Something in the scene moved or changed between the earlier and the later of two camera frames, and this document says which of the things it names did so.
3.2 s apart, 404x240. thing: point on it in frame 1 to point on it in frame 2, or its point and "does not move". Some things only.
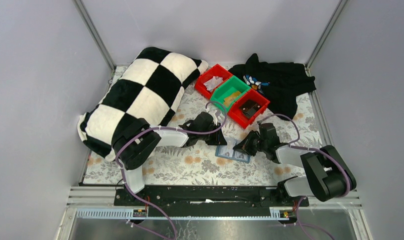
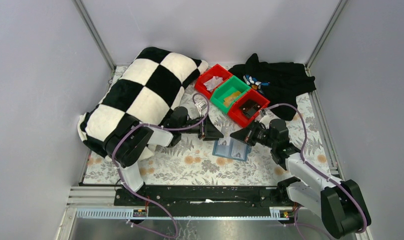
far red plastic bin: (211, 80) does not move
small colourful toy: (254, 84) does not move
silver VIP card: (212, 82) does not move
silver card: (222, 151) to (225, 131)
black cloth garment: (287, 81) does not move
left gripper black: (213, 133) to (203, 129)
